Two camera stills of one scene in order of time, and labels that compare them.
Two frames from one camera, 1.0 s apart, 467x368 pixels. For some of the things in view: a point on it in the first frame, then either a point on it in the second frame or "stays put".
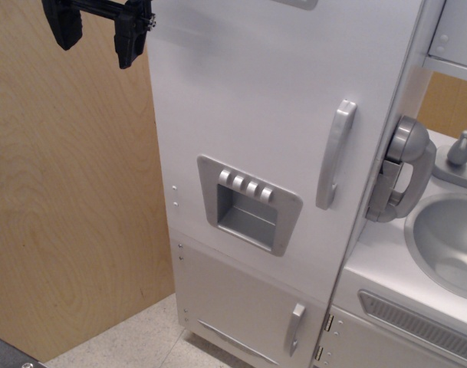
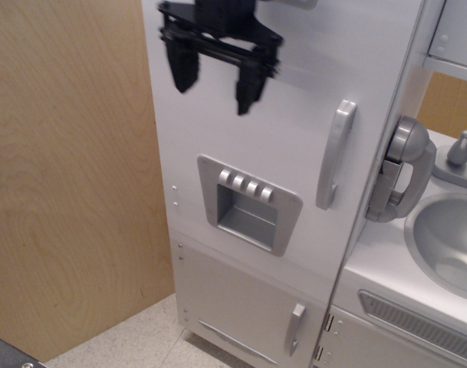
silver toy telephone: [409, 144] stays put
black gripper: [132, 20] to [228, 28]
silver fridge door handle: [341, 124] stays put
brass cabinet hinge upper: [329, 323] stays put
